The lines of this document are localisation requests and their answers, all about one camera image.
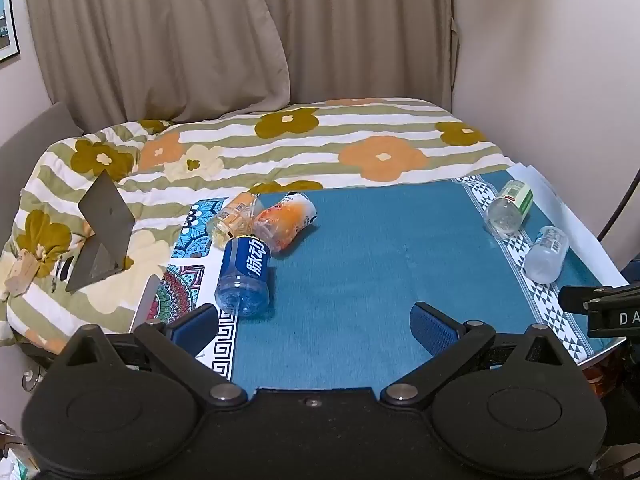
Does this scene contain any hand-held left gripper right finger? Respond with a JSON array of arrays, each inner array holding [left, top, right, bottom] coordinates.
[[380, 302, 577, 409]]

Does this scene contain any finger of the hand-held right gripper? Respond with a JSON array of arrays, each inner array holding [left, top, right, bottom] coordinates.
[[558, 283, 640, 314]]

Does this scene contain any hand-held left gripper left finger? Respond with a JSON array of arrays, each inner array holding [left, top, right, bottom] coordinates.
[[66, 305, 249, 409]]

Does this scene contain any clear cup white label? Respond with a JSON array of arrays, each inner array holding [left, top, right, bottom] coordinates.
[[522, 226, 570, 284]]

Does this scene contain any blue label plastic cup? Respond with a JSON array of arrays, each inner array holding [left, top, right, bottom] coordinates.
[[214, 234, 274, 318]]

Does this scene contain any clear cup green label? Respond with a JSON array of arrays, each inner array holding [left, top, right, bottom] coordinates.
[[484, 179, 535, 239]]

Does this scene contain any clear cup orange label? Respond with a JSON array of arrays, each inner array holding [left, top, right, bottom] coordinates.
[[206, 192, 264, 252]]

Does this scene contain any orange print plastic cup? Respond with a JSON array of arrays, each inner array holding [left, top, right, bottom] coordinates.
[[252, 192, 319, 254]]

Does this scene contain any white sheet under mat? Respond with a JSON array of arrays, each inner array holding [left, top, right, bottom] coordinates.
[[510, 162, 632, 287]]

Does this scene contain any teal patterned table mat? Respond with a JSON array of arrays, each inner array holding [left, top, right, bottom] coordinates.
[[152, 170, 617, 392]]

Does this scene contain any open grey laptop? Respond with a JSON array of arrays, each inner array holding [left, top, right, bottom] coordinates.
[[64, 169, 136, 294]]

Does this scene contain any beige paper tag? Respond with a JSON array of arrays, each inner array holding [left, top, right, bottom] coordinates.
[[4, 254, 40, 297]]

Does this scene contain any floral striped blanket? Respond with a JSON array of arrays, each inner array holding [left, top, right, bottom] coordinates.
[[0, 97, 516, 356]]

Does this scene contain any grey headboard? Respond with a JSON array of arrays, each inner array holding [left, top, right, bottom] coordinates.
[[0, 101, 85, 181]]

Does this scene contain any beige curtain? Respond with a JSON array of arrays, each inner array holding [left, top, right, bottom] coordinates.
[[22, 0, 460, 136]]

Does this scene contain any black cable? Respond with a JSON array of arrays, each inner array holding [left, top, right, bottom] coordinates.
[[594, 167, 640, 243]]

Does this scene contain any framed wall picture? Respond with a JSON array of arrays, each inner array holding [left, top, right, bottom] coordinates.
[[0, 0, 21, 64]]

